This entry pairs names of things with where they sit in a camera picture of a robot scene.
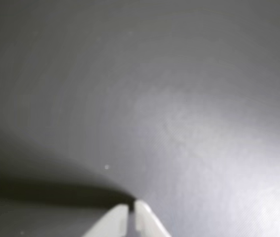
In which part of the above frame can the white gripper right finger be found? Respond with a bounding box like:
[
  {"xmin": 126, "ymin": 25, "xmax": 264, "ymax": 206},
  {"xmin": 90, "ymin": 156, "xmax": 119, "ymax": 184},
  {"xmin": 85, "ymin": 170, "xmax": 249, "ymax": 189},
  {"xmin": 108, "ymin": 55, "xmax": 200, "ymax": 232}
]
[{"xmin": 134, "ymin": 198, "xmax": 173, "ymax": 237}]

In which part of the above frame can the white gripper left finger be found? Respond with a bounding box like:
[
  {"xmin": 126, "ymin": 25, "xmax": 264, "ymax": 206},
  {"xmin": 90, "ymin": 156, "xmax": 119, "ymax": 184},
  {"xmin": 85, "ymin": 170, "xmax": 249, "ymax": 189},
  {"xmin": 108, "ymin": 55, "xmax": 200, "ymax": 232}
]
[{"xmin": 81, "ymin": 203, "xmax": 129, "ymax": 237}]

